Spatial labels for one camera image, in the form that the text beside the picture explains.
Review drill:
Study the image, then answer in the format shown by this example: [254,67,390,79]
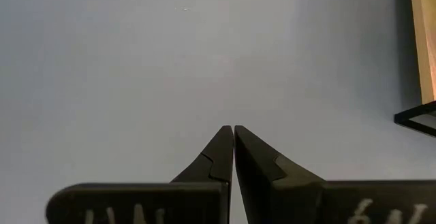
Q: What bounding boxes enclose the black aluminium rig frame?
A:
[394,100,436,138]

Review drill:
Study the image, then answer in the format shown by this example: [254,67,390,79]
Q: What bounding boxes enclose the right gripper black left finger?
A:
[46,125,235,224]

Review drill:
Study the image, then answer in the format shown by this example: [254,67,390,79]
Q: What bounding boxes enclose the blue-grey table mat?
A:
[0,0,423,224]

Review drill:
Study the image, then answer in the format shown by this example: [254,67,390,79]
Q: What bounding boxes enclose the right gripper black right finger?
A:
[234,125,436,224]

